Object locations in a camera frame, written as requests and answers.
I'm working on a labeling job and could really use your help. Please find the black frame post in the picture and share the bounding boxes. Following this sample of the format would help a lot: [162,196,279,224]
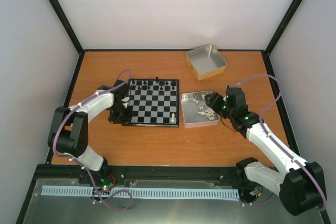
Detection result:
[263,0,303,59]
[48,0,83,54]

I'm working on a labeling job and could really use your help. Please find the black frame post right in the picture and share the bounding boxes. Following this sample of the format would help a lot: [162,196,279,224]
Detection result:
[263,0,303,59]

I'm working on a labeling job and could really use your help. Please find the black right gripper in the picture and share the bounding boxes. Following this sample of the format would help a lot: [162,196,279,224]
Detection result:
[205,92,234,119]

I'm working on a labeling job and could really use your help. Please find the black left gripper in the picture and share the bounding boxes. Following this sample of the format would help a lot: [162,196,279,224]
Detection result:
[109,103,133,124]

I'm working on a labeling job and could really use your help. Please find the black and silver chessboard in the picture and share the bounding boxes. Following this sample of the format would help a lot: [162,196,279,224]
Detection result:
[123,78,180,127]

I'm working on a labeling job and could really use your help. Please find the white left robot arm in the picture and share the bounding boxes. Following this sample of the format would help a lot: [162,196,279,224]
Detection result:
[48,82,132,184]

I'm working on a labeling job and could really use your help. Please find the silver embossed tin tray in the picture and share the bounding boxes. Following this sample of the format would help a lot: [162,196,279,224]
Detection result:
[180,91,220,129]

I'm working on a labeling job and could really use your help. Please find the light blue slotted cable duct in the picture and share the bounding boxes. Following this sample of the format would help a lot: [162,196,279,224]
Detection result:
[41,185,239,201]

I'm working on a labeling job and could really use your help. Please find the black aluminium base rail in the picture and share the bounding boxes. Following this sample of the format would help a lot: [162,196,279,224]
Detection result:
[33,164,254,187]

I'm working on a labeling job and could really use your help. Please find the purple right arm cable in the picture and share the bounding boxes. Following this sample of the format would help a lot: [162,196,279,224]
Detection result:
[227,74,328,211]

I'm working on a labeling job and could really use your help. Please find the gold square tin box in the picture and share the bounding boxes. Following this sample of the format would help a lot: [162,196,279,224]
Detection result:
[186,44,227,80]

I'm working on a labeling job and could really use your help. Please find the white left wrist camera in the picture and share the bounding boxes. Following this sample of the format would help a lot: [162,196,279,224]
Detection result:
[121,97,130,108]

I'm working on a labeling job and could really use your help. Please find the black frame post left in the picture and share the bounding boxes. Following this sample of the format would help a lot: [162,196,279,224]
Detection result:
[48,0,83,54]

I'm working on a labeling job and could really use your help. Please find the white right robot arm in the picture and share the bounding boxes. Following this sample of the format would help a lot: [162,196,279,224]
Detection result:
[205,87,327,216]

